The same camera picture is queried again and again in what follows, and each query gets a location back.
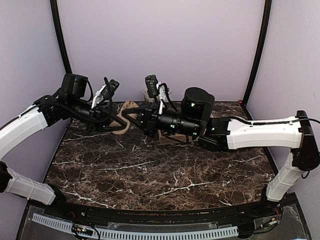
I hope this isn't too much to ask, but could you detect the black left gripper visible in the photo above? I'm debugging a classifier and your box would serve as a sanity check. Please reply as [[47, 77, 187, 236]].
[[67, 96, 129, 133]]

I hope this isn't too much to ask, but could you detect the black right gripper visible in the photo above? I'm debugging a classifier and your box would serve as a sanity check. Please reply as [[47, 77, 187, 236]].
[[122, 100, 201, 138]]

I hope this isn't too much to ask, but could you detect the beige ribbed sock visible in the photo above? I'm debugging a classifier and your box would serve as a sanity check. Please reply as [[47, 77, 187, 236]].
[[109, 99, 141, 136]]

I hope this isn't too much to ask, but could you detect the wooden compartment tray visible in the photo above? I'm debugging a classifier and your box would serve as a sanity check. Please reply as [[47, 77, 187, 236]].
[[158, 130, 191, 145]]

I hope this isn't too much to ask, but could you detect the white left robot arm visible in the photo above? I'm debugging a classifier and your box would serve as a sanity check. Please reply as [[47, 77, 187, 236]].
[[0, 73, 120, 218]]

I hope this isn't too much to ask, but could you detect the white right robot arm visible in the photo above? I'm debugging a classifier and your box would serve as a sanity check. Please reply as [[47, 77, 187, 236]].
[[121, 87, 320, 217]]

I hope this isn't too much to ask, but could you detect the coral pattern ceramic mug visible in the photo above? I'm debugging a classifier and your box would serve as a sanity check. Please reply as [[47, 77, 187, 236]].
[[143, 88, 154, 103]]

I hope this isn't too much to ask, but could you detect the green circuit board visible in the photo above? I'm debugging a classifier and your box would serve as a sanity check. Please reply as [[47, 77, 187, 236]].
[[71, 224, 93, 236]]

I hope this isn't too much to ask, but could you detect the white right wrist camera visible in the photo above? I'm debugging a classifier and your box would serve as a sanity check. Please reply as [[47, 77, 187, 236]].
[[145, 74, 169, 102]]

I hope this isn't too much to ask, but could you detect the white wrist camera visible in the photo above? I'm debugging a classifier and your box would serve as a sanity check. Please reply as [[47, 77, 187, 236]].
[[91, 84, 110, 109], [145, 74, 169, 102]]

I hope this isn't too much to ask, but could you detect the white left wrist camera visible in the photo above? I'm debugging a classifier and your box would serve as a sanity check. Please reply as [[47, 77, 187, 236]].
[[91, 84, 110, 109]]

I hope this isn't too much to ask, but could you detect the black left corner post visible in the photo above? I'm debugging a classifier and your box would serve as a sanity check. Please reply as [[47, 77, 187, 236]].
[[49, 0, 75, 74]]

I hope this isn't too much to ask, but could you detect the black corner post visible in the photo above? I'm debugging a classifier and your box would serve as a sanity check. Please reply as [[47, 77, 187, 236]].
[[241, 0, 273, 109], [49, 0, 75, 74]]

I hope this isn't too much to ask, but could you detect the white slotted cable duct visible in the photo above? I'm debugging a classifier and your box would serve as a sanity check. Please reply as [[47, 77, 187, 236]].
[[31, 213, 239, 240]]

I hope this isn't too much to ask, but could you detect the black front table rail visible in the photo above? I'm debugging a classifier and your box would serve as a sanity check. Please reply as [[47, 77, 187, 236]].
[[27, 193, 298, 226]]

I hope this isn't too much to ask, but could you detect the black right corner post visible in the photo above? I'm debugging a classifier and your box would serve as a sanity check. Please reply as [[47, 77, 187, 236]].
[[241, 0, 273, 109]]

